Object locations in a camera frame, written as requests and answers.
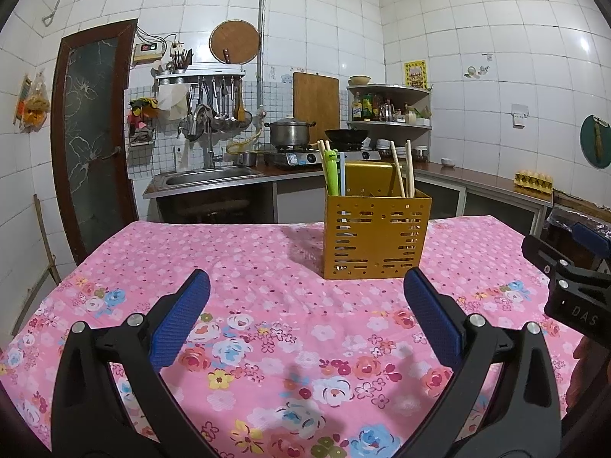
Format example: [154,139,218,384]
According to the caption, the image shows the white electrical box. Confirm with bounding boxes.
[133,40,166,63]

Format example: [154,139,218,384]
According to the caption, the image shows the yellow egg tray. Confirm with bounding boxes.
[513,170,555,196]

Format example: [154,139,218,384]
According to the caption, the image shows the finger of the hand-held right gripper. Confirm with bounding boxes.
[572,222,611,274]
[521,234,591,293]

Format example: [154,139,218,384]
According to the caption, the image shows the small wall stickers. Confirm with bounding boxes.
[464,52,493,80]

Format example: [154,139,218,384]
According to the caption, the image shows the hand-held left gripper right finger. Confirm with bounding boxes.
[396,267,563,458]

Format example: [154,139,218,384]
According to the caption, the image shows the steel wall rack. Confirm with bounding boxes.
[153,63,247,82]

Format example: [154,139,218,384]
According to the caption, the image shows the steel sink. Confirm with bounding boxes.
[153,166,264,190]

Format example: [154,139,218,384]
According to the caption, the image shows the row of hanging kitchen tools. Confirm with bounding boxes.
[179,76,254,142]

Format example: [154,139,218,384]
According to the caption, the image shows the foil covered tray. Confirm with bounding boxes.
[548,204,611,231]

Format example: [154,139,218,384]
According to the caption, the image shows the steel cup with cutlery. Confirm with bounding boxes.
[165,48,194,75]

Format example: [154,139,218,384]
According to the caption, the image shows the green handled fork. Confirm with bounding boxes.
[323,149,341,198]

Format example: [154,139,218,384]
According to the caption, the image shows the steel corner shelf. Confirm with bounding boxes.
[346,84,433,152]

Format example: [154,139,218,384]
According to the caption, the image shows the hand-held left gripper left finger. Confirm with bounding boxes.
[50,268,221,458]

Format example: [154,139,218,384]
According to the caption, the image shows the pink floral tablecloth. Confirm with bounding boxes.
[0,214,589,458]

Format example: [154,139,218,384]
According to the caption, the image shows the wooden cutting board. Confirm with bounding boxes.
[292,71,341,131]

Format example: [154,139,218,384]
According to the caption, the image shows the hanging bag of oranges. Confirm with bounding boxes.
[18,73,52,131]

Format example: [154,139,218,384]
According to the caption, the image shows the brown door with glass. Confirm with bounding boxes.
[50,18,140,268]

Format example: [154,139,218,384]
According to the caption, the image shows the steel pot with lid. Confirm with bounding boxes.
[264,115,317,148]

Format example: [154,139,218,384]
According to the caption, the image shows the wire wall basket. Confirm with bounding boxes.
[128,98,158,148]

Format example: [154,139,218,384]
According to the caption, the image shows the row of condiment bottles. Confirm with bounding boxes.
[351,93,430,123]

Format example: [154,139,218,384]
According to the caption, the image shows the round woven lid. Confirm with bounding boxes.
[210,20,261,65]

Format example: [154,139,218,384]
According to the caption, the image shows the white hanging bag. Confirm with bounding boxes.
[157,83,190,123]

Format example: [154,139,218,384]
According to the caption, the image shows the black wok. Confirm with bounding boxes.
[325,128,370,148]

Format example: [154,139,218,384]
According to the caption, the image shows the leaning wooden stick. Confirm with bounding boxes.
[32,194,62,288]

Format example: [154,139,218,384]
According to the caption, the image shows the yellow gas hose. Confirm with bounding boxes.
[226,126,263,155]

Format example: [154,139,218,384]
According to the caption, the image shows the steel faucet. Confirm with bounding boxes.
[191,105,225,171]

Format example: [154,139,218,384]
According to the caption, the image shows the white detergent bottle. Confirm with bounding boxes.
[173,131,188,173]

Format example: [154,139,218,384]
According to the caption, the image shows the yellow perforated utensil holder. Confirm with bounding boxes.
[323,161,433,281]

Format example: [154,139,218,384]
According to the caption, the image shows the kitchen counter with cabinets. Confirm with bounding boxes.
[142,156,555,237]

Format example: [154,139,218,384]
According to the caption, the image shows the steel gas stove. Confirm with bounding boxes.
[260,147,381,171]

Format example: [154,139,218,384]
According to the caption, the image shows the green round wall hanging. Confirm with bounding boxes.
[580,114,611,169]

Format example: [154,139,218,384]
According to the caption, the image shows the yellow wall poster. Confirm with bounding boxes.
[404,60,427,91]

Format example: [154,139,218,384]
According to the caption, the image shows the person's right hand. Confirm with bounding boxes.
[565,338,611,417]

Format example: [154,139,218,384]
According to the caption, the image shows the grey vertical wall pipe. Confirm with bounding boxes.
[257,0,268,121]

